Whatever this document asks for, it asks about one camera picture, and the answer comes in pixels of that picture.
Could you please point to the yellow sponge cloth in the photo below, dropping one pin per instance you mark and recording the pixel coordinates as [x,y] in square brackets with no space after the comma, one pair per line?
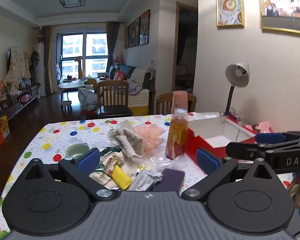
[121,177]

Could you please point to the red cushion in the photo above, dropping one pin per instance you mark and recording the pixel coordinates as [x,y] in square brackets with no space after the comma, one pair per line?
[118,75]

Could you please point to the gold framed figure poster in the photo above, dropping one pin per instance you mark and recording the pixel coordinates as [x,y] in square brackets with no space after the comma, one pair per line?
[282,5]

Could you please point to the low media cabinet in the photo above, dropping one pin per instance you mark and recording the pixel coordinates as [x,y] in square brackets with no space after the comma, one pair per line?
[15,102]

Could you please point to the sofa with cream cover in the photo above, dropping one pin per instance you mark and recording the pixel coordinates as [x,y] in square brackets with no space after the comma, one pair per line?
[140,90]

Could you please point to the polka dot tablecloth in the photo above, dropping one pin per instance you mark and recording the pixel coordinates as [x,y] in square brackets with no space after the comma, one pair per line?
[65,135]

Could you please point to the hanging pale patterned cloth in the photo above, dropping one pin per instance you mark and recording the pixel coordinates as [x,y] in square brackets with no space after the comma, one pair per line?
[17,67]

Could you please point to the white desk lamp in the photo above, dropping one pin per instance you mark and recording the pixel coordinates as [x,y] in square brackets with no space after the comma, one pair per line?
[237,75]

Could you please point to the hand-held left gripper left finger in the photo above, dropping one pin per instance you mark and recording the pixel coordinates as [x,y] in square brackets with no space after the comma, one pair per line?
[88,158]

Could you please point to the grey curtain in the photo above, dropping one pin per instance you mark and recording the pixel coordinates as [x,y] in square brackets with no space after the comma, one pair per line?
[113,45]

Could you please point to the red and white box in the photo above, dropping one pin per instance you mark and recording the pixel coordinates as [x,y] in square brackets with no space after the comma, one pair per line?
[214,130]

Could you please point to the oval coffee table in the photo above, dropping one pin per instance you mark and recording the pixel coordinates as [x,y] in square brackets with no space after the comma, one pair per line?
[72,83]

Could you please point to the clear bottle of orange drink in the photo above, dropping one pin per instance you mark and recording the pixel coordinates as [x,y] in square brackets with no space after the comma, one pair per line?
[178,135]

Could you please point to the purple roll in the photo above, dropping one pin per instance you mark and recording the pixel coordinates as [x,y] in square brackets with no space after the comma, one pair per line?
[233,113]

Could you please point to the pink towel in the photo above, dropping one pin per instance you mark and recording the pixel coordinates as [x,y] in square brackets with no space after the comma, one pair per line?
[180,100]

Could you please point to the silver plastic packet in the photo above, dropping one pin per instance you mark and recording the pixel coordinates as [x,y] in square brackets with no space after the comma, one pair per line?
[146,178]

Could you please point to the beige fleece towel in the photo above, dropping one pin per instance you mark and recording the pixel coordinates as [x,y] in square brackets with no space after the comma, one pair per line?
[126,137]

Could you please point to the clear plastic wrap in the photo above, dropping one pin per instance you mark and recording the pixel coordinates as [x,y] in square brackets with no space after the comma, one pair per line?
[160,161]

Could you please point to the gold framed food picture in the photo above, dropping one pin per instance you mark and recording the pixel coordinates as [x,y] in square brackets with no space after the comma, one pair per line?
[229,5]

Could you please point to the small wooden stool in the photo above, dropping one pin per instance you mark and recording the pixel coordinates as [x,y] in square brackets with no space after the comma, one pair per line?
[66,105]

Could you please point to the white tower air conditioner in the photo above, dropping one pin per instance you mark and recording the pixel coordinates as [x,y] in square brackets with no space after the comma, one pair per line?
[40,67]

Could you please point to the white bag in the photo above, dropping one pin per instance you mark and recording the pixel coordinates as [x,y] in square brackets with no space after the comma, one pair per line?
[86,98]

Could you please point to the small green bowl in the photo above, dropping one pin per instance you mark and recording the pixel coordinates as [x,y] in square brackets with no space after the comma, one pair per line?
[76,150]

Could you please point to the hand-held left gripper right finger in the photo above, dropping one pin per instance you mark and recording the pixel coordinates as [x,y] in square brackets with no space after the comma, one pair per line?
[207,161]

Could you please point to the square ceiling light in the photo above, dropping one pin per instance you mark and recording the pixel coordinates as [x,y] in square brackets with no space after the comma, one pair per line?
[72,1]

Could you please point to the printed cloth with green trim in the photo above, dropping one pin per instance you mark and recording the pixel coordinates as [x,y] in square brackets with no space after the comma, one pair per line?
[112,160]

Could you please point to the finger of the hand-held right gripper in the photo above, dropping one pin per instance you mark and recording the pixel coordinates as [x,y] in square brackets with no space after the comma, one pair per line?
[277,152]
[269,137]

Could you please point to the wooden chair with towel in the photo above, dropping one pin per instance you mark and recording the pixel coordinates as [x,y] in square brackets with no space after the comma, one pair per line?
[165,102]

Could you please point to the large window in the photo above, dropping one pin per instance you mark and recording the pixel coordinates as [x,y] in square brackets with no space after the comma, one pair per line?
[83,55]

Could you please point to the dark framed wall picture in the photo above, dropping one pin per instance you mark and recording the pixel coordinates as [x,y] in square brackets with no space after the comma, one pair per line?
[134,32]
[126,37]
[145,27]

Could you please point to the dark purple pouch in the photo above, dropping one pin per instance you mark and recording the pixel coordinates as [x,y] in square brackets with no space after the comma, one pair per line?
[168,180]

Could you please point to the pink soft cloth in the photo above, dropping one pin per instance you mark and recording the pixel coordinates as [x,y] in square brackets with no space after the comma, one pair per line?
[151,135]

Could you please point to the brown curtain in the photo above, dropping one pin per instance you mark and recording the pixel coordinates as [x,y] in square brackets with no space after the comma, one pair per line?
[48,60]

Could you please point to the pink white plush toy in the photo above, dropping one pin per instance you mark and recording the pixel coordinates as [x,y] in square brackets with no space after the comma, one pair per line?
[118,58]

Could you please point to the wooden chair with dark seat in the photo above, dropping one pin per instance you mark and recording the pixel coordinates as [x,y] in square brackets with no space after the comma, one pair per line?
[112,97]

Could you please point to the green house plant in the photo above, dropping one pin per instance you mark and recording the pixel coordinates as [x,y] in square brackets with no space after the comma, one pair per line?
[35,57]

